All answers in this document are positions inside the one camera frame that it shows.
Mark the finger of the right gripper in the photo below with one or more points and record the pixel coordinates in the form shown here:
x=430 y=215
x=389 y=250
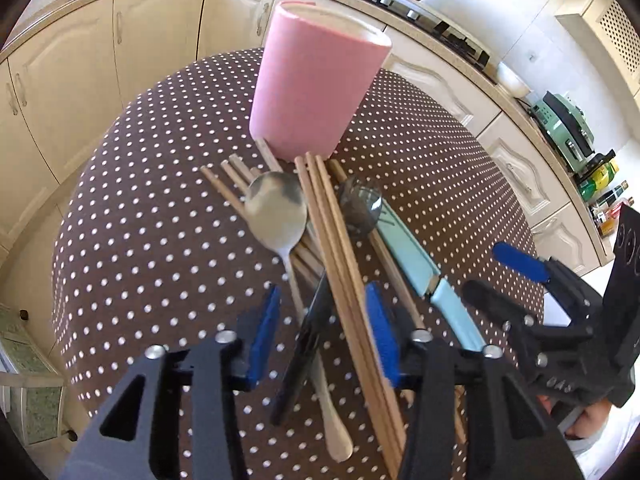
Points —
x=496 y=306
x=568 y=289

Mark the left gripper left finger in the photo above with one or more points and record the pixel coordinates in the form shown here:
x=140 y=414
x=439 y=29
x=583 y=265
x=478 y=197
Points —
x=135 y=435

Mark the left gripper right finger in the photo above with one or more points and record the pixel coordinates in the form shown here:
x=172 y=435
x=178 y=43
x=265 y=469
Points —
x=509 y=434

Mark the light blue knife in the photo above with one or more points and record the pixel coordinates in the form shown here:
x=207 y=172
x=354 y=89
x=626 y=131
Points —
x=424 y=277

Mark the silver metal spoon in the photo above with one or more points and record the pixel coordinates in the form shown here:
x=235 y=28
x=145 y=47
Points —
x=306 y=364

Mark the person right hand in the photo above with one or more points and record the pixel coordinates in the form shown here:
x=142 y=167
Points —
x=592 y=419

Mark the red sauce bottle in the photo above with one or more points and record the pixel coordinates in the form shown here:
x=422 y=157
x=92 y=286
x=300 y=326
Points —
x=608 y=224

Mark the soy sauce bottle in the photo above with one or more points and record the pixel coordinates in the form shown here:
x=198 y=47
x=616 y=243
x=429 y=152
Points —
x=610 y=197

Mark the green yellow oil bottle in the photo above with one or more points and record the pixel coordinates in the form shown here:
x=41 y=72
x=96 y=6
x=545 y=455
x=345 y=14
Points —
x=598 y=180

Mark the green electric cooker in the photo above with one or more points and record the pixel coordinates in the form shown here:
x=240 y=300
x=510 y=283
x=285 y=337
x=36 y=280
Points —
x=564 y=126

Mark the white bowl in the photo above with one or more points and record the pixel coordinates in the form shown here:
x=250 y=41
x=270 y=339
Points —
x=511 y=82

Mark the black gas stove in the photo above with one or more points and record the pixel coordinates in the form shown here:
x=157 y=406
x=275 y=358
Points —
x=442 y=30

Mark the pink utensil holder cup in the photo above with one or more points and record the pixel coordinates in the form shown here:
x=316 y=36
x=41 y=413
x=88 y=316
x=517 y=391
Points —
x=316 y=68

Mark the cream lower cabinets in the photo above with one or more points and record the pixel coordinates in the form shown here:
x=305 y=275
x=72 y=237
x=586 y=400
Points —
x=66 y=77

